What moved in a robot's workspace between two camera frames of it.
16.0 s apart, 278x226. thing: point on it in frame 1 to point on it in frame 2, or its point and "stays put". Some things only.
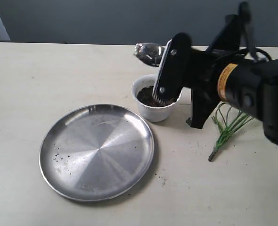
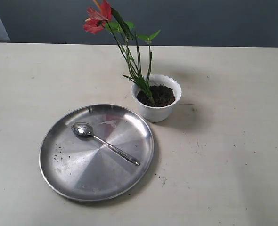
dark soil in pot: x=146 y=95 stays put
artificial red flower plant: x=235 y=121 to x=135 y=49
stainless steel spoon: x=150 y=53 to x=83 y=128
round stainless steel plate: x=96 y=152 stays put
